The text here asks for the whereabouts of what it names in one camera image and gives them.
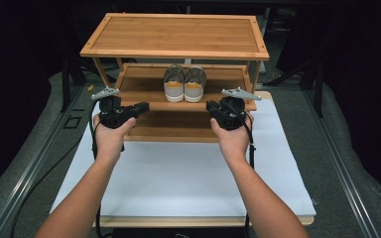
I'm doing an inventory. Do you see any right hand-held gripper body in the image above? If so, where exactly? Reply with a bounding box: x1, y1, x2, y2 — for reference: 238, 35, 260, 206
212, 86, 262, 131

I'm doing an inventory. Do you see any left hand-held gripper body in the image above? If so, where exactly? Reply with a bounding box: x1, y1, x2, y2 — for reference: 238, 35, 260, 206
91, 86, 134, 129

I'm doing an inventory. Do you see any beige sneaker with orange heel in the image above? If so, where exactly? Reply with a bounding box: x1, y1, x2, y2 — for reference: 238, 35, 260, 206
184, 65, 208, 103
163, 63, 187, 103

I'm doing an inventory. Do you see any wooden three-tier shoe rack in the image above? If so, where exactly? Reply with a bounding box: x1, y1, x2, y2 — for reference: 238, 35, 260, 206
79, 12, 271, 144

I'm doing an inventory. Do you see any person's right hand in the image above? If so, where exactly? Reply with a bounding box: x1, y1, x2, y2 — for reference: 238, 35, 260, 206
210, 113, 254, 163

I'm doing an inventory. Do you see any person's left hand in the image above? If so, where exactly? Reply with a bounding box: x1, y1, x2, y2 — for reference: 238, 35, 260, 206
92, 113, 137, 163

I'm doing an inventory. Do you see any black metal stand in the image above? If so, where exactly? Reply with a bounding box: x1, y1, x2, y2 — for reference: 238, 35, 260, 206
61, 59, 73, 113

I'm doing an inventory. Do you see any white table mat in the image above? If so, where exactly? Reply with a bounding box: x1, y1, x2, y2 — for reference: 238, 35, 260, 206
49, 97, 317, 218

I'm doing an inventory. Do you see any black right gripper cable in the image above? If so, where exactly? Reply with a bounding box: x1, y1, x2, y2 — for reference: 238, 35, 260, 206
243, 110, 256, 238

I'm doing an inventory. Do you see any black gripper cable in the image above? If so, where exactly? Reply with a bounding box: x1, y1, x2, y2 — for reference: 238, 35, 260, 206
243, 110, 256, 238
89, 98, 104, 238

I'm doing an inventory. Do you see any black floor cable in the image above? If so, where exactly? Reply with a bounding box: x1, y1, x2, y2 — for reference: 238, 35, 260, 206
9, 141, 81, 238

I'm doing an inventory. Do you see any grey metal floor rail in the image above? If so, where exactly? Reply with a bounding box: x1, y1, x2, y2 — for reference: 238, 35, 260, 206
0, 85, 84, 238
302, 88, 381, 238

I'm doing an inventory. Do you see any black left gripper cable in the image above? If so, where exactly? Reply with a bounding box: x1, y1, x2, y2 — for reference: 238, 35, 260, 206
89, 98, 104, 238

